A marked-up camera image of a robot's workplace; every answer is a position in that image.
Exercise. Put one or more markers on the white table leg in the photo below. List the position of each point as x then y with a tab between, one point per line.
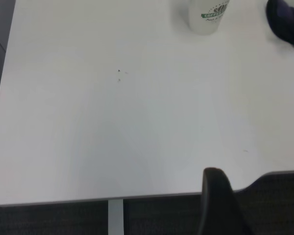
115	216

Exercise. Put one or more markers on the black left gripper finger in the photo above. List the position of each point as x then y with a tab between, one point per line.
220	205

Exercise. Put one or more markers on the dark purple cloth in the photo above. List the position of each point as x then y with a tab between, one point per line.
287	22

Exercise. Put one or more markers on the white paper coffee cup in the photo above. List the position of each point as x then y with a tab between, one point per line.
207	17

